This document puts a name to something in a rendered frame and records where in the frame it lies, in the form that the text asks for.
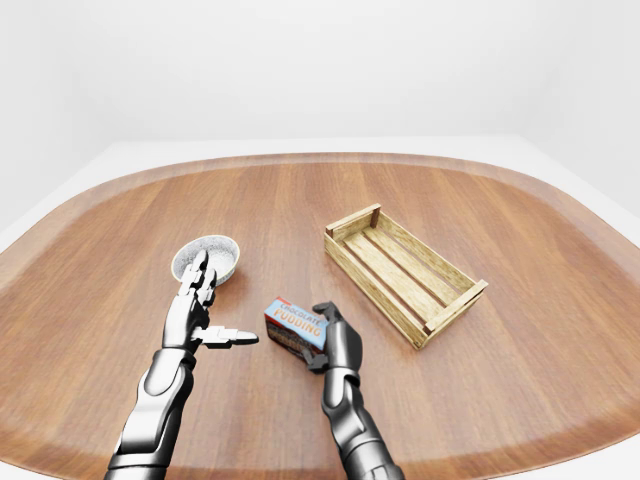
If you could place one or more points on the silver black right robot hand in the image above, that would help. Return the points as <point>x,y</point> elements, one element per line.
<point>342,345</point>

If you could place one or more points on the white speckled bowl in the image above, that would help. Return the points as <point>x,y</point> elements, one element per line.
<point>220,257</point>

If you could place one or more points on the wooden slat tray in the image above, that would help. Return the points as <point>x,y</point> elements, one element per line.
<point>400,272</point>

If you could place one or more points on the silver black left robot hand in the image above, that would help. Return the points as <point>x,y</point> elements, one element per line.
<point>181,320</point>

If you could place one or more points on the blue chocolate pudding box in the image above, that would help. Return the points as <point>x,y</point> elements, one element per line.
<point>295,327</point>

